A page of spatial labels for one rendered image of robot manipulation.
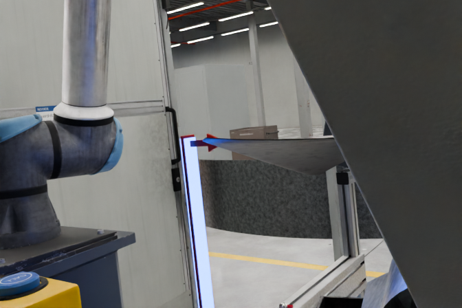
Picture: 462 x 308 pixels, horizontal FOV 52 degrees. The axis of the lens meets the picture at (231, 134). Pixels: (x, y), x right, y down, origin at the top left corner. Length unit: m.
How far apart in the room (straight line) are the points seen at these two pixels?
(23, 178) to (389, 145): 0.81
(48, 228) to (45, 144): 0.15
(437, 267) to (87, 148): 0.80
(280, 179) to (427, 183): 2.22
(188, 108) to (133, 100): 8.03
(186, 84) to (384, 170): 10.38
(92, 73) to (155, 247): 1.80
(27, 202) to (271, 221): 1.71
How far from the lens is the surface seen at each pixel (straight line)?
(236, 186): 2.57
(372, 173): 0.19
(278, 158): 0.60
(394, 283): 0.31
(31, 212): 0.93
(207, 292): 0.68
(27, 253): 0.87
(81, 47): 0.93
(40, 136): 0.94
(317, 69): 0.15
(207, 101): 10.19
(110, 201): 2.41
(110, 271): 0.96
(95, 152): 0.97
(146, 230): 2.59
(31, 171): 0.94
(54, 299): 0.48
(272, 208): 2.46
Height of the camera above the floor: 1.22
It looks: 3 degrees down
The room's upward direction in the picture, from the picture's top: 6 degrees counter-clockwise
